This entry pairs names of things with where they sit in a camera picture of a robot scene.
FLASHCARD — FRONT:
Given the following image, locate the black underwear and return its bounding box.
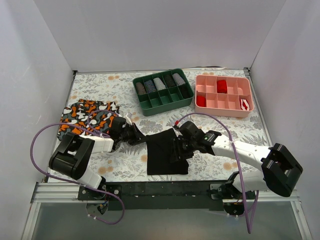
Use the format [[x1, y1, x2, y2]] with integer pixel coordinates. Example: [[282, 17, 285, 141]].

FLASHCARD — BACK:
[[146, 128, 189, 176], [178, 84, 191, 99]]

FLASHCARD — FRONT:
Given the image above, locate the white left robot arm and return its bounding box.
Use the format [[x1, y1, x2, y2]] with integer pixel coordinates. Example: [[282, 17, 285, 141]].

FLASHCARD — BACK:
[[48, 116, 146, 200]]

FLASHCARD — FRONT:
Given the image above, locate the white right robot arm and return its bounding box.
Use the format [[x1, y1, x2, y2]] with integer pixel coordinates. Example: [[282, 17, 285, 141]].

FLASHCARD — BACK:
[[172, 121, 303, 199]]

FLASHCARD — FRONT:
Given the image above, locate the orange camouflage underwear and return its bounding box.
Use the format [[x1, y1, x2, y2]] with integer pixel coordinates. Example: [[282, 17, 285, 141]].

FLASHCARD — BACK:
[[57, 99, 120, 141]]

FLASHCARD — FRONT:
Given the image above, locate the red rolled underwear lower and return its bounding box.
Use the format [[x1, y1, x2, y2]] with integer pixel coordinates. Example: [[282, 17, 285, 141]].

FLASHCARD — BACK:
[[196, 95, 206, 108]]

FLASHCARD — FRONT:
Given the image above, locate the brown rolled underwear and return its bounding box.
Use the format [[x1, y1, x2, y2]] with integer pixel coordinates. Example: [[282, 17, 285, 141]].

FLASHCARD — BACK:
[[135, 82, 147, 95]]

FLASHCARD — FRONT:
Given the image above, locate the black rolled underwear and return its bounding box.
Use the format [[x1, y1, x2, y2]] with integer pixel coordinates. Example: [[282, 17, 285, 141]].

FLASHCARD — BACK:
[[178, 84, 191, 99]]

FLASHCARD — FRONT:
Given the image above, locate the blue striped rolled underwear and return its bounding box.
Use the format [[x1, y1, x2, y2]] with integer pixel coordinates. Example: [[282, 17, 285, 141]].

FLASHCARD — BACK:
[[144, 79, 157, 94]]

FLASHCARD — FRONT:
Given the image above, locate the red rolled underwear upper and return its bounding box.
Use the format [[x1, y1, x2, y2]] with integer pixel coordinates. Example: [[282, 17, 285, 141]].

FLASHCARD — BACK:
[[216, 79, 228, 94]]

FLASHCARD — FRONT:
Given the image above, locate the red white rolled underwear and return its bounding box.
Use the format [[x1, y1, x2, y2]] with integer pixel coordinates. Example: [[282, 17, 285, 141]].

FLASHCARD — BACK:
[[239, 98, 251, 111]]

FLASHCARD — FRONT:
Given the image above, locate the grey white striped rolled underwear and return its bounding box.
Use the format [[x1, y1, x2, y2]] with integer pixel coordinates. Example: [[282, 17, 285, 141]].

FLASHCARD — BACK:
[[172, 73, 186, 86]]

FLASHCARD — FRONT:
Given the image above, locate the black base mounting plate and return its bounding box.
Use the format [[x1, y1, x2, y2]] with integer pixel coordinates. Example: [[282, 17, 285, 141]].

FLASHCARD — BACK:
[[77, 180, 243, 211]]

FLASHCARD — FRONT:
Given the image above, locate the green divided organizer box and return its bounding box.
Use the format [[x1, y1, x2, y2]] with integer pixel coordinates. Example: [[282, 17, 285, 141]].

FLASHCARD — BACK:
[[132, 68, 195, 117]]

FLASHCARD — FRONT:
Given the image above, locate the pink divided organizer box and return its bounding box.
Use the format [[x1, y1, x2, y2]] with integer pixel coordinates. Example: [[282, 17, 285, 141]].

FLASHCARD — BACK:
[[195, 74, 255, 118]]

